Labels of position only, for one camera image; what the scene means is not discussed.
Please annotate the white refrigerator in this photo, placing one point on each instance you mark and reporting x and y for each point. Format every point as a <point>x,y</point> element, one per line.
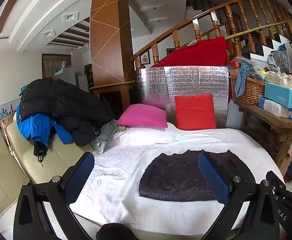
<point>82,82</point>

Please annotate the silver refrigerator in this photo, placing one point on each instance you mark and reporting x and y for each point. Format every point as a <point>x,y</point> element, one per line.
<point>66,76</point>

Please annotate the blue cloth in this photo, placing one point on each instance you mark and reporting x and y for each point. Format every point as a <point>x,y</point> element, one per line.
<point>241,80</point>

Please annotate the framed picture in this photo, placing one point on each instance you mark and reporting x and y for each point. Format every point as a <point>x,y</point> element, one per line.
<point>145,58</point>

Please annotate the silver foil insulation panel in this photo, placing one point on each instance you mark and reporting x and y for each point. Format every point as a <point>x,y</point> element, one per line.
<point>193,80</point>

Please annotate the pink pillow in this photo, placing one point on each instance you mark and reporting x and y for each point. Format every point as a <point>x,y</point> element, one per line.
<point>143,116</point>

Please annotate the red blanket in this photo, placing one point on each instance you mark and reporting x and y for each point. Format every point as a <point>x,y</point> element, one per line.
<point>198,55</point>

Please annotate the wooden pillar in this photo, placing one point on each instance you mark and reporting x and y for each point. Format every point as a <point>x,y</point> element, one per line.
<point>108,42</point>

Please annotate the wooden stair railing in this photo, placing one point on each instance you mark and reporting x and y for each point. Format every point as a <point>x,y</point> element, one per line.
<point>198,18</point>

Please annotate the blue jacket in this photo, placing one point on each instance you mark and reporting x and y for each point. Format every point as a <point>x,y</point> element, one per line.
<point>35,127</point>

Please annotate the teal cardboard box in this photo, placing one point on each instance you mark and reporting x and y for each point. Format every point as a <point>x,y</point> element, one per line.
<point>281,93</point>

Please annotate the white textured blanket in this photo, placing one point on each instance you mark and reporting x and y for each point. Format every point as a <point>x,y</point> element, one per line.
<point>111,180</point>

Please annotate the grey plastic bag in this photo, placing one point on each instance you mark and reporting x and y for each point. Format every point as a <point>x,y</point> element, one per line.
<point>278,61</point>

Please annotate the beige leather armchair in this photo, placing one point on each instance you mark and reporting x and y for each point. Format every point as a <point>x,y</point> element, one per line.
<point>61,155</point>
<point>0,180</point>

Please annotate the teal garment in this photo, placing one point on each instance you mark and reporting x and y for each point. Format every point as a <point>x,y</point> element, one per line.
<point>22,90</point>

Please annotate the clear plastic bag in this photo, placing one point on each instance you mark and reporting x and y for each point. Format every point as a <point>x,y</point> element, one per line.
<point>237,61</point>

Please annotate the red pillow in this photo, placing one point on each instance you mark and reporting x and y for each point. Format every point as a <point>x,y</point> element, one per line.
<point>194,112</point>

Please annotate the white filled bag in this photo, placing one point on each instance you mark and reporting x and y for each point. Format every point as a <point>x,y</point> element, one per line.
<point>280,80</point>

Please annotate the low table with bottles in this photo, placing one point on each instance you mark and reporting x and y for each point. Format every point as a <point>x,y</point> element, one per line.
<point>3,120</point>

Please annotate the wicker basket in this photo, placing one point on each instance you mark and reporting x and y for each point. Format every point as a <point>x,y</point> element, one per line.
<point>251,92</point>

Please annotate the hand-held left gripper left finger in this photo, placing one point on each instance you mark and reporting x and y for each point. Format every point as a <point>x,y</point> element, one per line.
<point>82,172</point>

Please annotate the dark quilted zip jacket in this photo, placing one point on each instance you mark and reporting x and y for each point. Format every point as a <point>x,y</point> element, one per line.
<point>176,177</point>

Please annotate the pile of black coats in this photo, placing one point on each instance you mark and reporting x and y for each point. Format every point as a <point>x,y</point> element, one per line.
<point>61,100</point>

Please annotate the grey cloth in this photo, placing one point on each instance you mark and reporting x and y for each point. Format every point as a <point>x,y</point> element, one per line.
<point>106,136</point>

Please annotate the window with wooden blind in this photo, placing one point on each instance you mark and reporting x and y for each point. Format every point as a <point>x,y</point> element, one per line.
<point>50,63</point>

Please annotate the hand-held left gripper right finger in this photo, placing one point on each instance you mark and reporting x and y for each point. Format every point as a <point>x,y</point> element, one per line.
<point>213,177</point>

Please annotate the wooden side table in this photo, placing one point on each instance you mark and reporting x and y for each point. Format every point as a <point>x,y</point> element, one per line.
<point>273,120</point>

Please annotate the staircase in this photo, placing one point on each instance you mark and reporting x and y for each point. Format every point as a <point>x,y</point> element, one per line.
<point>261,47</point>

